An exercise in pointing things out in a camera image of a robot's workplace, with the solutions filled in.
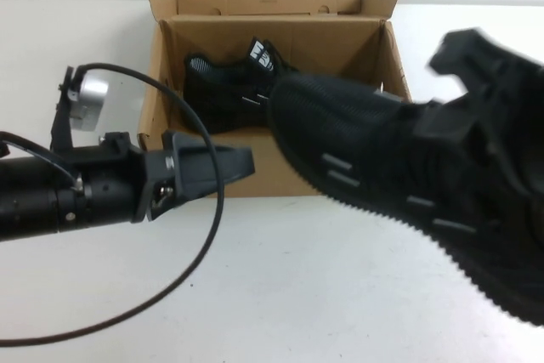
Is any brown cardboard shoe box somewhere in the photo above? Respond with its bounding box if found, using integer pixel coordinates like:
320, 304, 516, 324
146, 0, 412, 199

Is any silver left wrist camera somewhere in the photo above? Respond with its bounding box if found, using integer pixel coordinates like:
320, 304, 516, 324
67, 72, 111, 132

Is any black left camera cable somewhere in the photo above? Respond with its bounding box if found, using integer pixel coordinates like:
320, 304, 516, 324
0, 63, 227, 342

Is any thin left arm wire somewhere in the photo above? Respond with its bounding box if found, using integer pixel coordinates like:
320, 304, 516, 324
0, 130, 82, 190

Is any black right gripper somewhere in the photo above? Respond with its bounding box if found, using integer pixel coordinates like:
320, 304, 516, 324
413, 26, 544, 229

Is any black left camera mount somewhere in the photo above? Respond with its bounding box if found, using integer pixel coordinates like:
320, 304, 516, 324
49, 65, 82, 156

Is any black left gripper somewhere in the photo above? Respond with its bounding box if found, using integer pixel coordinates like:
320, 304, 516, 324
99, 128, 257, 224

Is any black knit sneaker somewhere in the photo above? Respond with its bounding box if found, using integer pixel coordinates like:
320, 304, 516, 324
266, 72, 544, 326
182, 34, 301, 135

